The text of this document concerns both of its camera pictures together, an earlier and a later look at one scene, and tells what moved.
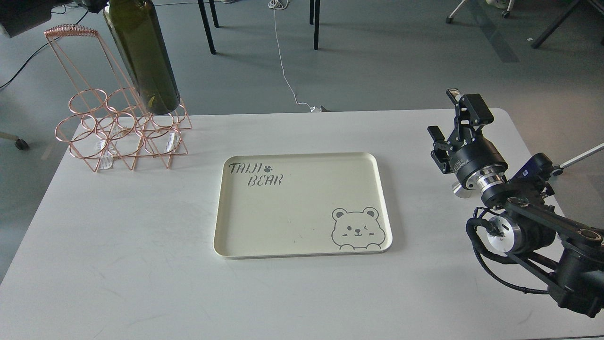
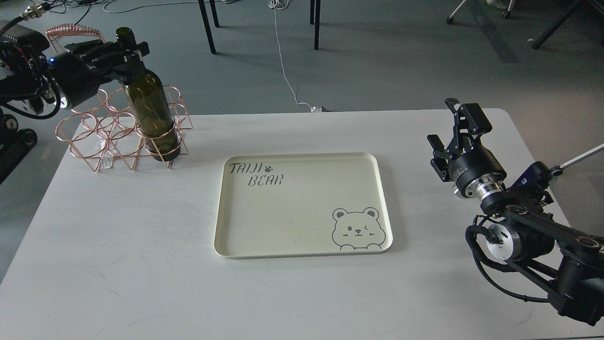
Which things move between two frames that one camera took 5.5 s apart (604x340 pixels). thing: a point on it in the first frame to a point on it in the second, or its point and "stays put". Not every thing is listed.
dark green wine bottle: x=135 y=24 to x=149 y=102
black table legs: x=314 y=16 stays put
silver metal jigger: x=460 y=191 stays put
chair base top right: x=498 y=4 stays put
